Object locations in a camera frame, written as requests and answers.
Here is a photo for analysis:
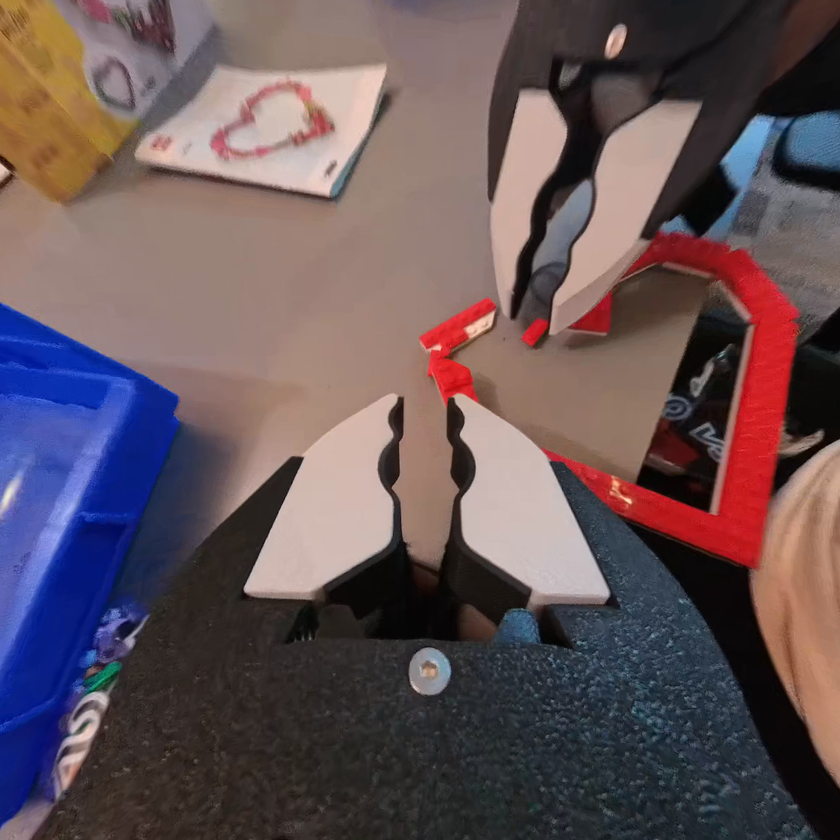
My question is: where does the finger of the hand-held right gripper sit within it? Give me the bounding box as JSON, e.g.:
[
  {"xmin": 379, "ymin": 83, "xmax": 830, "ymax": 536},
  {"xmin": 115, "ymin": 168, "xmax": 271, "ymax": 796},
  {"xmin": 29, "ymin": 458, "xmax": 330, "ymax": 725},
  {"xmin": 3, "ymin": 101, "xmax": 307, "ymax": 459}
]
[
  {"xmin": 546, "ymin": 97, "xmax": 705, "ymax": 337},
  {"xmin": 490, "ymin": 88, "xmax": 571, "ymax": 317}
]

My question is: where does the red brick heart frame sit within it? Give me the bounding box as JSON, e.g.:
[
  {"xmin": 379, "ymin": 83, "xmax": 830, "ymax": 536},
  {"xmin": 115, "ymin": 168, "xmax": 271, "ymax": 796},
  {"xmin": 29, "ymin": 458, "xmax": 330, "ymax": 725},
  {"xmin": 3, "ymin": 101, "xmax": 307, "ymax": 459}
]
[{"xmin": 419, "ymin": 231, "xmax": 800, "ymax": 570}]

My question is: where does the dark printed bag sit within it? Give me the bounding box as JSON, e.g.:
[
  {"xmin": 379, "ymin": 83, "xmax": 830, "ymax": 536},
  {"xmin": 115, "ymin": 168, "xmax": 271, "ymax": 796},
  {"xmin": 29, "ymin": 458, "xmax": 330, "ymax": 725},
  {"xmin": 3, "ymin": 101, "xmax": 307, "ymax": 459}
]
[{"xmin": 642, "ymin": 307, "xmax": 756, "ymax": 514}]

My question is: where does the printed plastic bag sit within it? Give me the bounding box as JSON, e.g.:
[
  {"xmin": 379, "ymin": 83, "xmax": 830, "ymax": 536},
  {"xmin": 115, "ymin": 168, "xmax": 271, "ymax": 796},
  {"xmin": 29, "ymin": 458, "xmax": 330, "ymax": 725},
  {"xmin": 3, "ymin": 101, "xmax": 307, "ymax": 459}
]
[{"xmin": 51, "ymin": 600, "xmax": 151, "ymax": 803}]

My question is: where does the person's beige clothing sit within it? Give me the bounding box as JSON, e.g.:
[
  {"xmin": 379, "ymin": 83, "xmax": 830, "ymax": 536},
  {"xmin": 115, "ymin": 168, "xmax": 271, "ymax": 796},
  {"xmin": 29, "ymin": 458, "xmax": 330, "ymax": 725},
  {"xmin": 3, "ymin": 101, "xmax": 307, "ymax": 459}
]
[{"xmin": 750, "ymin": 441, "xmax": 840, "ymax": 791}]

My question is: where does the blue plastic bin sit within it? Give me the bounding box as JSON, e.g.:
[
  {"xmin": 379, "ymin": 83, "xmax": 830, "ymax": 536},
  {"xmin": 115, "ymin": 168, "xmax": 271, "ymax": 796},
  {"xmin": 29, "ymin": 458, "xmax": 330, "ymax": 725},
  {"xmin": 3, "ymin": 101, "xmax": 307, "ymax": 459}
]
[{"xmin": 0, "ymin": 302, "xmax": 180, "ymax": 824}]

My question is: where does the white yellow heart print box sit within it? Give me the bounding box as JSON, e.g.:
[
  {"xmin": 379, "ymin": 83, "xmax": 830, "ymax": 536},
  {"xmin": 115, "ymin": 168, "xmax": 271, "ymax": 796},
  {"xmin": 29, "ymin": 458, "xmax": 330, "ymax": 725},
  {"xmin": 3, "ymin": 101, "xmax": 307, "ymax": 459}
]
[{"xmin": 0, "ymin": 0, "xmax": 216, "ymax": 203}]

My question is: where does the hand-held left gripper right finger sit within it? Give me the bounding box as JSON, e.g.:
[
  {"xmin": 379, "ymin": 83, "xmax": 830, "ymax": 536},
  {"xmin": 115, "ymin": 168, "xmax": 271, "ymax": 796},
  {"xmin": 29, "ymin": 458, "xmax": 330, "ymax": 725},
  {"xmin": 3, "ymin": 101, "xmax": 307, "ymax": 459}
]
[{"xmin": 443, "ymin": 394, "xmax": 613, "ymax": 608}]

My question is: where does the grey desk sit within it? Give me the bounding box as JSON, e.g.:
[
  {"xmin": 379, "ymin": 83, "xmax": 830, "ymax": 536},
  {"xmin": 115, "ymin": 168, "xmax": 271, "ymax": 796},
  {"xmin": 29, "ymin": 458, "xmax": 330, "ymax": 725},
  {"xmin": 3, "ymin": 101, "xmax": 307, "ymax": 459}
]
[{"xmin": 0, "ymin": 0, "xmax": 706, "ymax": 840}]

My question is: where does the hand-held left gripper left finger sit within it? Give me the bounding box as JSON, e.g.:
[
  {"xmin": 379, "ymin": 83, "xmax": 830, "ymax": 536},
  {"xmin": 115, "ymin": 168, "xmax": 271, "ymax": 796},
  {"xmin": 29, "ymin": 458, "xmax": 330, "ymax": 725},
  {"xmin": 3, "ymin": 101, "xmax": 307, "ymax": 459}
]
[{"xmin": 244, "ymin": 394, "xmax": 406, "ymax": 601}]

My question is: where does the person's right forearm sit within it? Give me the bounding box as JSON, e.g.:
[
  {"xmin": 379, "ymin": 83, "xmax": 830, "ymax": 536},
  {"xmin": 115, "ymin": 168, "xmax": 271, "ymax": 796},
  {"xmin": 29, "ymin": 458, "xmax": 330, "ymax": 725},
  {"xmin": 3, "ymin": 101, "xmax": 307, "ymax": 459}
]
[{"xmin": 755, "ymin": 0, "xmax": 840, "ymax": 120}]

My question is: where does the heart print instruction booklet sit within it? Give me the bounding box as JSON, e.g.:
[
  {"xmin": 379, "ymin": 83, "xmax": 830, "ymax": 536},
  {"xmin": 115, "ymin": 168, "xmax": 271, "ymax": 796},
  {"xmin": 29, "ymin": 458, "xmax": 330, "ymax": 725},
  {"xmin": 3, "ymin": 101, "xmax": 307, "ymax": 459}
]
[{"xmin": 134, "ymin": 63, "xmax": 389, "ymax": 199}]

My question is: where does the blue office chair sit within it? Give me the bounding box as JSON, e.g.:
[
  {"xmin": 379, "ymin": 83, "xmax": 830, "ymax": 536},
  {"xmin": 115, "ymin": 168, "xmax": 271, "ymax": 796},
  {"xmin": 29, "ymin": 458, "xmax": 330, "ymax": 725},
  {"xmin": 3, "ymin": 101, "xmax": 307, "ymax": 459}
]
[{"xmin": 722, "ymin": 110, "xmax": 840, "ymax": 194}]

